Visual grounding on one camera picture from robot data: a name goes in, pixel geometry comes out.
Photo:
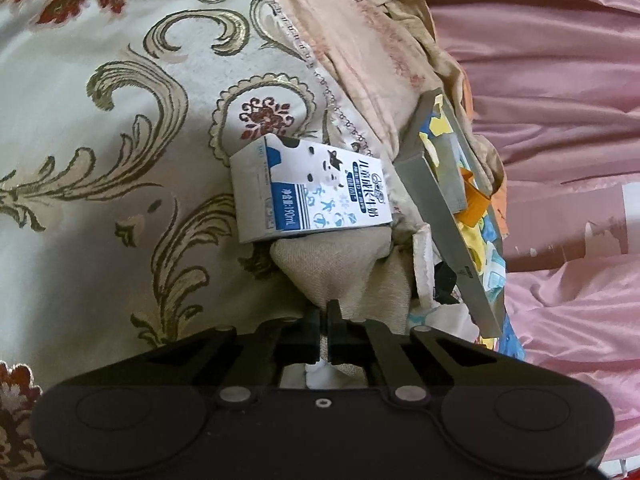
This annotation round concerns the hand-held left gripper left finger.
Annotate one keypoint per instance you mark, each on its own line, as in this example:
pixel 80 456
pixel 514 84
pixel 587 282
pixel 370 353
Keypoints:
pixel 310 340

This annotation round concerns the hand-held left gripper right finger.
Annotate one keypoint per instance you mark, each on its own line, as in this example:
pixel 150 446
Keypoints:
pixel 340 340

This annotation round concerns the white cloth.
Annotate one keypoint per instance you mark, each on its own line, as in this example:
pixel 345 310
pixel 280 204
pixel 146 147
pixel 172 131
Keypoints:
pixel 422 265

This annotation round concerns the black dotted cloth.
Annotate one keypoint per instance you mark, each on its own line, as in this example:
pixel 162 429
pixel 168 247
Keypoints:
pixel 446 282

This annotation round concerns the grey box with cartoon drawing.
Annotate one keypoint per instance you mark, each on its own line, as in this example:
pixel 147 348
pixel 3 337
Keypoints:
pixel 430 185

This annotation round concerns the blue and white milk carton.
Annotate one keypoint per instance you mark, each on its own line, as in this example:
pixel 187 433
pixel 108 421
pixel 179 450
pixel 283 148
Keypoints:
pixel 310 190

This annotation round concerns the orange cloth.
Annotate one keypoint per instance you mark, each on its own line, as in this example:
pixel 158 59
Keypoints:
pixel 465 95

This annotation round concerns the beige cloth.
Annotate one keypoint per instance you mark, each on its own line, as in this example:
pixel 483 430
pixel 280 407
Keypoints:
pixel 370 60

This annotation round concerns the floral printed bedspread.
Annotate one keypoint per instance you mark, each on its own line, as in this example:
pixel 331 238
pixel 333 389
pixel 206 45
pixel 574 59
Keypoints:
pixel 100 135

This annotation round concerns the pink satin curtain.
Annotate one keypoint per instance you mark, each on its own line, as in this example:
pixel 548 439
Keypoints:
pixel 550 85

